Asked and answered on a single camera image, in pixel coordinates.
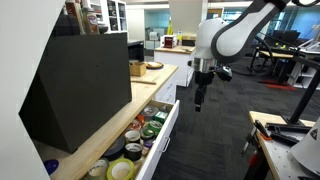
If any small wooden box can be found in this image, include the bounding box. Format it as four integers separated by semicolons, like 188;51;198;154
129;61;148;78

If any green tape roll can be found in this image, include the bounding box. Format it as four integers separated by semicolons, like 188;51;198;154
146;119;164;136

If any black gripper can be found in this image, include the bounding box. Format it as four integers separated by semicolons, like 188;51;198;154
194;70;216;113

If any off-white tape roll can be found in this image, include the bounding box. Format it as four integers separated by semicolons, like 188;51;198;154
87;157;110;180

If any blue round object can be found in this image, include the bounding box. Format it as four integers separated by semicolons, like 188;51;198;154
43;158;60;176

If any white shelf unit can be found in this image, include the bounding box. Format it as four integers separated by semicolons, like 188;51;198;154
88;0;129;34

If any orange tape piece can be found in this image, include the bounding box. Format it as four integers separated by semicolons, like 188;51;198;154
135;113;146;125

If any silver drawer handle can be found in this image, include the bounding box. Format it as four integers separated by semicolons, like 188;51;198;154
161;135;172;154

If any white drawer cabinet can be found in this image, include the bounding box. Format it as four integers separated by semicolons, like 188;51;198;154
154;70;180;105

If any dark navy tape roll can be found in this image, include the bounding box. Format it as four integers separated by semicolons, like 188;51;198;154
102;135;127;162

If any yellow tape roll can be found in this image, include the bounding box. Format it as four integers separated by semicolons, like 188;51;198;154
106;157;137;180

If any thin wooden stick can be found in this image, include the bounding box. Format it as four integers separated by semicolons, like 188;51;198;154
130;78;158;86

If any white island cabinet wooden top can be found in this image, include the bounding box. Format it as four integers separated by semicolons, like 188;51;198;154
153;45;196;88

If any perforated metal work table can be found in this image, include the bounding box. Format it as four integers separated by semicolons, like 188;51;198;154
248;110;320;180

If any purple tape roll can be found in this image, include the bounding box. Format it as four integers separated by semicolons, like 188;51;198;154
143;139;155;149

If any black box appliance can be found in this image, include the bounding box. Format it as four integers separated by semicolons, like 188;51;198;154
127;39;145;63

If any clear tape roll orange print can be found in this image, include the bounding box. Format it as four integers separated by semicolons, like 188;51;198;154
126;119;143;132

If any black tape roll white core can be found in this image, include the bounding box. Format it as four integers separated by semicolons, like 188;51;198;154
123;142;144;162

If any red box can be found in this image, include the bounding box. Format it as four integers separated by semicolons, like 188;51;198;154
163;35;178;49

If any white drawer with wooden sides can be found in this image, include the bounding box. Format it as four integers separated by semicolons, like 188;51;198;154
79;99;181;180

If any yellow bottle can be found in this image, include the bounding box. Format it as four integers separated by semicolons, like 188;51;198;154
166;18;174;36

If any grey clear tape roll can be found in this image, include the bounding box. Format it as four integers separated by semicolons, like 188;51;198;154
139;127;156;141

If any black camera stand pole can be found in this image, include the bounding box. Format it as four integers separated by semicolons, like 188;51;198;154
266;56;320;134

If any round brown plate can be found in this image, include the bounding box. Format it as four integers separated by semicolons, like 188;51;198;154
144;61;165;70

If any grey duct tape roll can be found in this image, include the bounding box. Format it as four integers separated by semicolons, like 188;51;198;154
141;104;160;118

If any black tool chest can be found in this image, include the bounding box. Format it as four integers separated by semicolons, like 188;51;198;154
18;32;133;154

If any small greyish tape roll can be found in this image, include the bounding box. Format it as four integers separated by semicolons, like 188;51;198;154
159;104;173;114

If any brown plastic bottle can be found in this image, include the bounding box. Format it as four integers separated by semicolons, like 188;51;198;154
64;0;86;36

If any pale plastic bottle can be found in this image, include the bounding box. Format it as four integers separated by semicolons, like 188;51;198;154
81;0;101;35

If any green cardboard box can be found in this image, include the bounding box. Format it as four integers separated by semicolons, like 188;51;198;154
154;111;169;124

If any background office desk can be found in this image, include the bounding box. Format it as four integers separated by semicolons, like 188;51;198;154
249;39;320;91

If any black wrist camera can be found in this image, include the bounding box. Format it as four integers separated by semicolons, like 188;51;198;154
214;64;234;83

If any black orange bar clamp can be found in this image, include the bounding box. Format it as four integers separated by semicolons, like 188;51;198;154
244;119;273;158

